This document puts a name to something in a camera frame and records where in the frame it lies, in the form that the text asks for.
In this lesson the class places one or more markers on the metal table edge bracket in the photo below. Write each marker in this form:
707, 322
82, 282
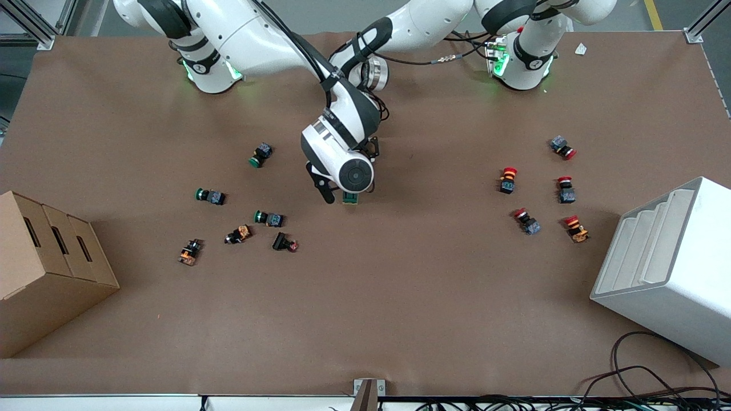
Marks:
368, 399

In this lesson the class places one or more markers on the green push button switch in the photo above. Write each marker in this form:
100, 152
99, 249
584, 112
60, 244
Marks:
211, 196
261, 154
269, 218

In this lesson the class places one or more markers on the aluminium frame profile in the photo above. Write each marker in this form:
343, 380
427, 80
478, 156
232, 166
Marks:
45, 41
694, 35

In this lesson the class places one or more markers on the brown cardboard box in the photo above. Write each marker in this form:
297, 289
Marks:
45, 285

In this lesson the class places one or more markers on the red mushroom button black block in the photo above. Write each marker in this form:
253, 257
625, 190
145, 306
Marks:
507, 180

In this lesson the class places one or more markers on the brown paper table mat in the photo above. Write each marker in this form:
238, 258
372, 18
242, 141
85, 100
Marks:
365, 314

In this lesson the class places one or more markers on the black button orange block switch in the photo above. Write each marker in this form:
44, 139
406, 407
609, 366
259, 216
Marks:
189, 252
239, 234

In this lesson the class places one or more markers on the red mushroom button grey block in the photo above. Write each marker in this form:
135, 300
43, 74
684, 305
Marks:
562, 146
566, 190
527, 221

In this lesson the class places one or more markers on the white table edge rail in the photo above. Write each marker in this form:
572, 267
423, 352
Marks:
114, 403

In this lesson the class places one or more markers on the black switch red lamp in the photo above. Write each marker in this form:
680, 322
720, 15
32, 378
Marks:
284, 242

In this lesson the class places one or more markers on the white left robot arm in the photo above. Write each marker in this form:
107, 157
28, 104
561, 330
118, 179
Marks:
531, 63

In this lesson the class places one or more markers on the green load switch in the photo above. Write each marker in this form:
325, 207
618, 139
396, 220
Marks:
351, 198

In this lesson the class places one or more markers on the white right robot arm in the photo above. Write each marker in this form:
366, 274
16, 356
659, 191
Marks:
251, 34

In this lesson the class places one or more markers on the red mushroom button orange block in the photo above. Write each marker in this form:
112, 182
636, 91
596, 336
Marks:
577, 229

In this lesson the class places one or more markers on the white paper scrap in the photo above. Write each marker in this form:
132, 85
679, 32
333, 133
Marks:
581, 49

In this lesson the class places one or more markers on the white stepped storage rack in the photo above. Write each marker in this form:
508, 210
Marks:
685, 285

